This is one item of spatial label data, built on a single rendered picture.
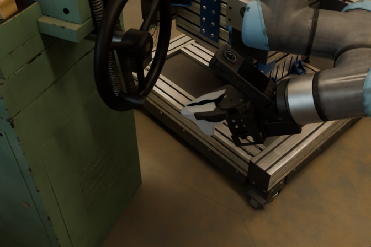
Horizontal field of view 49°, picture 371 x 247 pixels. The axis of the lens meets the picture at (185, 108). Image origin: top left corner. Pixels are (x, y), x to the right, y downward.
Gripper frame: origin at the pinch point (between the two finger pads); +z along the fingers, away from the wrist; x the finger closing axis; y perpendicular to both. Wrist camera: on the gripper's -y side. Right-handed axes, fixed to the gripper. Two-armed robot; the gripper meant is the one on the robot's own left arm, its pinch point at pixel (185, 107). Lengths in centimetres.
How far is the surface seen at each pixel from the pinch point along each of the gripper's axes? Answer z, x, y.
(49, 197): 46.9, -8.4, 14.0
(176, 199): 55, 32, 59
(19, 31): 24.6, -2.1, -24.5
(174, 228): 51, 20, 61
